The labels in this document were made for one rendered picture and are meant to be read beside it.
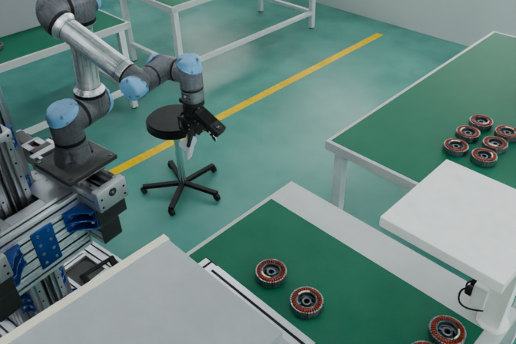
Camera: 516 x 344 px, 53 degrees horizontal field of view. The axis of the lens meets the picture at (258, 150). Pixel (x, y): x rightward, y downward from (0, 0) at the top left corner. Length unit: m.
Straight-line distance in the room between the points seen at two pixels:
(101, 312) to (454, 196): 1.01
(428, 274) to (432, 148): 0.80
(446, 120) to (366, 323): 1.37
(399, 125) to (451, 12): 3.04
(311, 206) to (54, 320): 1.29
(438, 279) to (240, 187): 1.81
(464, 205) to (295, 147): 2.39
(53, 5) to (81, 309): 0.98
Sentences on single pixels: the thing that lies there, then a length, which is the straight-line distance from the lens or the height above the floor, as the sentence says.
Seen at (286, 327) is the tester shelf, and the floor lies 1.12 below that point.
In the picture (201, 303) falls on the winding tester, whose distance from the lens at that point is 1.13.
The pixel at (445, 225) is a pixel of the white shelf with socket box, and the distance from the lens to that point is 1.50.
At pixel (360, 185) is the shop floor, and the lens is 3.52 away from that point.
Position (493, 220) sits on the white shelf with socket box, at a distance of 1.56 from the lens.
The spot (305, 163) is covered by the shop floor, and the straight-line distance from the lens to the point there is 3.67.
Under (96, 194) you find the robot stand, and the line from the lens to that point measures 1.98.
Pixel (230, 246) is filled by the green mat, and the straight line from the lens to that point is 2.02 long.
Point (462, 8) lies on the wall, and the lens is 5.60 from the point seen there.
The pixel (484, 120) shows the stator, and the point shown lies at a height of 0.77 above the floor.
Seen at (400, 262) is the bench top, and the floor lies 0.75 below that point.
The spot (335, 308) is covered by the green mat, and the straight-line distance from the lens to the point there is 1.84.
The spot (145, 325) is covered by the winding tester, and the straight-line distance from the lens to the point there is 1.12.
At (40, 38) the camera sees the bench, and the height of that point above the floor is 0.75.
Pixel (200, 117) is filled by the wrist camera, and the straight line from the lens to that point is 1.71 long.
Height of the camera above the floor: 2.19
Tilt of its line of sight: 35 degrees down
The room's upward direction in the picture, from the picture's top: 2 degrees counter-clockwise
